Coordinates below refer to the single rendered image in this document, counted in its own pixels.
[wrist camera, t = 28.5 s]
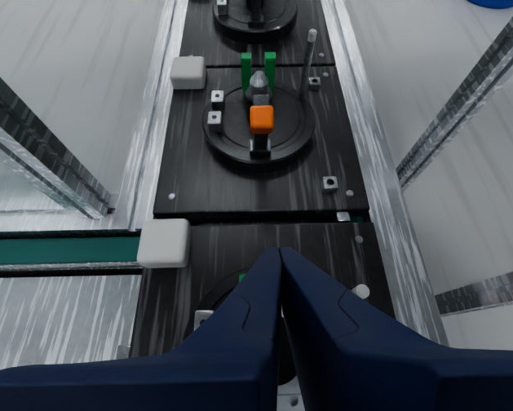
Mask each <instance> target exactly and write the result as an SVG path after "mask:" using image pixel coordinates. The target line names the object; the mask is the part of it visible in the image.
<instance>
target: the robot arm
mask: <svg viewBox="0 0 513 411"><path fill-rule="evenodd" d="M281 308H282V312H283V317H284V321H285V327H286V331H287V334H288V339H289V342H290V349H291V352H292V356H293V360H294V366H295V370H296V374H297V377H298V381H299V387H300V391H301V395H302V398H303V405H304V408H305V411H513V351H510V350H486V349H461V348H452V347H446V346H443V345H440V344H439V343H436V342H432V341H431V340H430V339H428V338H425V337H423V336H422V335H421V334H419V333H417V332H415V331H414V330H412V329H410V328H409V327H407V326H405V325H403V324H401V323H400V322H399V321H397V320H395V319H393V318H392V317H390V316H389V315H387V314H385V313H384V312H381V311H380V310H378V309H377V308H376V307H374V306H372V305H371V304H369V303H367V302H366V301H365V300H364V299H362V298H360V297H359V296H357V295H356V294H354V293H353V292H351V291H350V290H349V289H347V288H346V287H345V286H344V285H342V284H340V283H339V282H338V281H336V280H335V279H334V278H333V277H331V276H330V275H328V274H327V273H326V272H324V271H322V270H321V269H320V268H319V267H318V266H316V265H315V264H313V263H312V262H310V261H309V260H308V259H306V258H304V257H303V256H302V255H301V254H300V253H298V252H297V251H295V250H294V249H292V248H291V247H280V248H279V249H278V248H277V247H268V248H266V250H265V251H264V252H263V253H262V254H261V255H260V256H259V258H258V259H257V260H256V262H255V263H254V265H253V266H252V267H251V268H250V270H249V271H248V272H247V273H246V274H245V275H244V277H243V278H242V279H241V281H240V282H239V283H238V285H237V286H236V287H235V289H234V290H233V291H232V292H231V293H230V294H229V295H228V297H227V298H226V299H225V300H224V302H223V303H222V304H221V305H220V306H219V307H218V308H217V309H216V310H215V311H214V313H213V314H212V315H211V316H210V317H208V318H207V319H206V320H205V321H204V322H203V323H202V324H201V325H200V326H199V327H198V328H197V329H196V330H194V331H193V332H192V333H191V334H190V335H189V336H188V337H187V338H186V339H185V340H184V341H183V342H182V343H180V344H179V345H178V346H177V347H176V348H175V349H173V350H172V351H169V352H167V353H165V354H162V355H156V356H141V357H133V358H125V359H117V360H102V361H93V362H84V363H71V364H53V365H24V366H16V367H10V368H7V369H0V411H276V408H277V392H278V374H279V357H280V340H281Z"/></svg>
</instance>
